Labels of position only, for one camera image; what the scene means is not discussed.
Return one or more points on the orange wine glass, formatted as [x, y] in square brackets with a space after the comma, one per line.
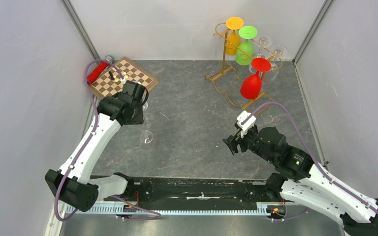
[233, 40]

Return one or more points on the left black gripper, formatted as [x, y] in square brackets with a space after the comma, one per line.
[139, 119]

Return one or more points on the gold wire glass rack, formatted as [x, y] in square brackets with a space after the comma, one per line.
[230, 76]

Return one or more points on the clear back wine glass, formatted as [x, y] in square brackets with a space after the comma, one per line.
[262, 42]

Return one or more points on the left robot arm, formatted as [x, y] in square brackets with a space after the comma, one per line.
[71, 183]

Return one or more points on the red wine glass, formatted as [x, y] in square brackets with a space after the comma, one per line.
[252, 85]

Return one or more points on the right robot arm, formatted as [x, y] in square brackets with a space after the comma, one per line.
[297, 178]

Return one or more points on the red glitter tube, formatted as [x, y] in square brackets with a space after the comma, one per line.
[102, 65]

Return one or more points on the wooden chessboard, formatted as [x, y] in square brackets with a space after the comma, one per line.
[103, 86]

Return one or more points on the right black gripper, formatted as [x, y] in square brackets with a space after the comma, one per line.
[232, 141]

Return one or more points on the black chess piece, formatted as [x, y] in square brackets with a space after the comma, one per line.
[111, 76]

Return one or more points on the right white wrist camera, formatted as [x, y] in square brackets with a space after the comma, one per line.
[248, 120]

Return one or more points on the green wine glass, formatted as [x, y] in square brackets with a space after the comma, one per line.
[245, 49]

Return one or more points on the clear green-rimmed wine glass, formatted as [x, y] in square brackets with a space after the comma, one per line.
[146, 136]

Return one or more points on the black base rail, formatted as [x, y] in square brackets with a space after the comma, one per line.
[196, 195]

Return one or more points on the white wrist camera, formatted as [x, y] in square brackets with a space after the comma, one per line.
[123, 80]
[248, 120]

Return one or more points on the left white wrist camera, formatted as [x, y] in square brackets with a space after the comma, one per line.
[123, 80]

